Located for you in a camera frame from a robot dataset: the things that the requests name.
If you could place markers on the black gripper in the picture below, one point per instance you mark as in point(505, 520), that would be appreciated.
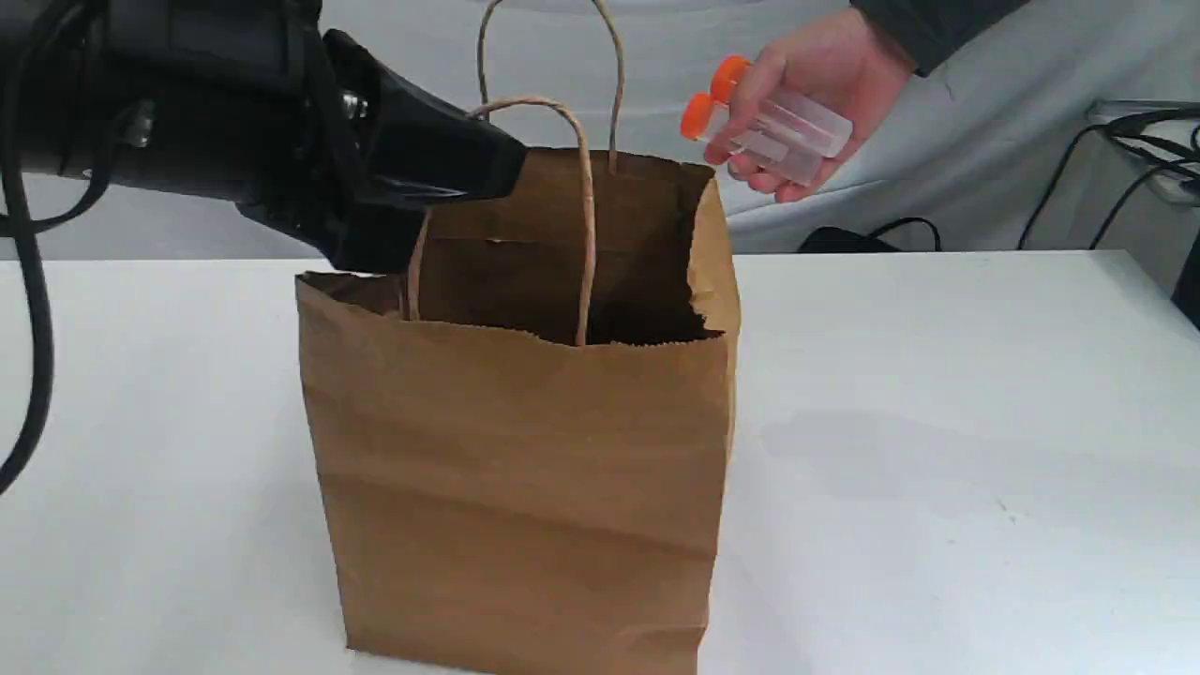
point(242, 102)

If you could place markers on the clear tube orange cap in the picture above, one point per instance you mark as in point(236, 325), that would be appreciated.
point(772, 148)
point(792, 115)

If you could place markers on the brown paper bag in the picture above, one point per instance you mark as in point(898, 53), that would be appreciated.
point(521, 442)

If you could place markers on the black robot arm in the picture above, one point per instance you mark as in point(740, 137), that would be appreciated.
point(66, 121)

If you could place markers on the dark sleeved forearm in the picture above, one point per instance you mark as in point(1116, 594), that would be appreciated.
point(929, 32)

